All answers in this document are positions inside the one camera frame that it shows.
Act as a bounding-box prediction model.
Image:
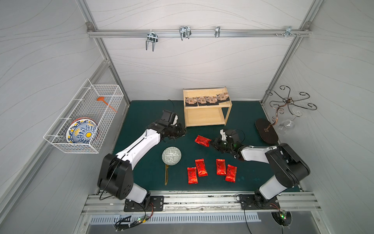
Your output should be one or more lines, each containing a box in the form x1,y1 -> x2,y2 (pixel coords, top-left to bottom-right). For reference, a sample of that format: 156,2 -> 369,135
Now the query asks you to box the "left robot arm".
97,122 -> 186,204

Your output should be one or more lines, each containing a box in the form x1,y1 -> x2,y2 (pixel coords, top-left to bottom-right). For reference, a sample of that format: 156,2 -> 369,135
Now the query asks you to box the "red tea bag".
187,167 -> 198,184
195,159 -> 208,177
195,135 -> 211,147
225,165 -> 237,183
216,159 -> 227,176

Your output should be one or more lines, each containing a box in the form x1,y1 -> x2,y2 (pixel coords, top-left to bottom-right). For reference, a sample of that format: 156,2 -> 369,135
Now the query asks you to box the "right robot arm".
209,136 -> 311,206

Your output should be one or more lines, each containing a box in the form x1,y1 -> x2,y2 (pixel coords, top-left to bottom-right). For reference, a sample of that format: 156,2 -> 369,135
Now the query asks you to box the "metal rail bar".
87,28 -> 312,39

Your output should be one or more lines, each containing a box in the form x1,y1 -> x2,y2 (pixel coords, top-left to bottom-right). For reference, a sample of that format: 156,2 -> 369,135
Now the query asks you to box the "floral tea bag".
185,97 -> 198,107
216,92 -> 230,103
206,96 -> 219,105
197,97 -> 207,106

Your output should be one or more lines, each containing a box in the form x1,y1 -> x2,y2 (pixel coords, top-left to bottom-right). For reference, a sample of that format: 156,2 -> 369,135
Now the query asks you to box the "wooden two-tier shelf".
183,87 -> 232,127

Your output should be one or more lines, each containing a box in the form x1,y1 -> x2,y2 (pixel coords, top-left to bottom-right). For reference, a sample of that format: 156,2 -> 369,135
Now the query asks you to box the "orange spatula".
96,97 -> 117,113

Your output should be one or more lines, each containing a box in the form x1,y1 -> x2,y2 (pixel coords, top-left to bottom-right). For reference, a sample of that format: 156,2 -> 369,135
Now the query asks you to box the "metal double hook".
179,26 -> 191,41
146,32 -> 158,52

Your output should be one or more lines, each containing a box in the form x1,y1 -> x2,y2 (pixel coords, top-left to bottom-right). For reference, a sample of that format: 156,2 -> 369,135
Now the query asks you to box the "metal double hook middle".
179,26 -> 191,41

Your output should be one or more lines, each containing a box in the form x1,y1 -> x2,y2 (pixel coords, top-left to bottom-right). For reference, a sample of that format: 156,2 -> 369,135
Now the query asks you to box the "small metal hook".
214,26 -> 221,38

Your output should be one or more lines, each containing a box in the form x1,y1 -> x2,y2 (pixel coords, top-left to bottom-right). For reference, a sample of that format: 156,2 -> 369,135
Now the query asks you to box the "blue yellow patterned plate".
66,118 -> 97,144

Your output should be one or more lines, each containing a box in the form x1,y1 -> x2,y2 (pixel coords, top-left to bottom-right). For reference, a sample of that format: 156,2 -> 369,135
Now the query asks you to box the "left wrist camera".
161,110 -> 178,126

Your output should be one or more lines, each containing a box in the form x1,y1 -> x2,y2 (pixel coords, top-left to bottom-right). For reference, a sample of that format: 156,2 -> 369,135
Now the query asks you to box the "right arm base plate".
235,194 -> 280,210

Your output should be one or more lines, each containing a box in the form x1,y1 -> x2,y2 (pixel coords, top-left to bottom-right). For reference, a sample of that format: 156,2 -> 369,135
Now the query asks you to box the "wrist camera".
220,129 -> 227,141
161,110 -> 178,126

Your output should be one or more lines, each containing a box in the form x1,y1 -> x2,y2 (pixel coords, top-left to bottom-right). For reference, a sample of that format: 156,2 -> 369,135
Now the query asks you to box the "white wire basket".
43,80 -> 124,154

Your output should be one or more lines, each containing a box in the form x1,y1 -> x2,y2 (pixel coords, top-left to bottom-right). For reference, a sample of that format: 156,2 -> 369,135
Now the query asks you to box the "metal hook right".
274,26 -> 301,38

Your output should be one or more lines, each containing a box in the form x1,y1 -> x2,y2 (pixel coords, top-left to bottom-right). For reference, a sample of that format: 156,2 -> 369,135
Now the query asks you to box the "clear wine glass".
278,107 -> 303,136

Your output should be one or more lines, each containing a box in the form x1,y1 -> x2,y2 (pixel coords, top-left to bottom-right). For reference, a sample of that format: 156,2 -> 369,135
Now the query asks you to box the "metal double hook left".
146,32 -> 158,52

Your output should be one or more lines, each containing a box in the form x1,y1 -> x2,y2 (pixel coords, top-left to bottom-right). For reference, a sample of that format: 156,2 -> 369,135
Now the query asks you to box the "green table mat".
114,100 -> 273,191

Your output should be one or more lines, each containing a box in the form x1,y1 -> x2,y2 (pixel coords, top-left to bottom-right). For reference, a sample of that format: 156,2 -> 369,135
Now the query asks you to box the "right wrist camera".
220,129 -> 227,141

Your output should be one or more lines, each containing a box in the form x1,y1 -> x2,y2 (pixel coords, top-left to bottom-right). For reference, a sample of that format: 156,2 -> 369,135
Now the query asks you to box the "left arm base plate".
123,196 -> 164,212

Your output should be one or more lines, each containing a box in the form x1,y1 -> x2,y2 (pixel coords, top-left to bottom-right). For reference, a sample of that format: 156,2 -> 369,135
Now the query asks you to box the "green patterned hand fan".
162,146 -> 182,185

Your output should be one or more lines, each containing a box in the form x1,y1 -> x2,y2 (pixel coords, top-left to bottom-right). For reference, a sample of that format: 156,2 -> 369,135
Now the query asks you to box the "copper glass holder stand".
255,85 -> 318,145

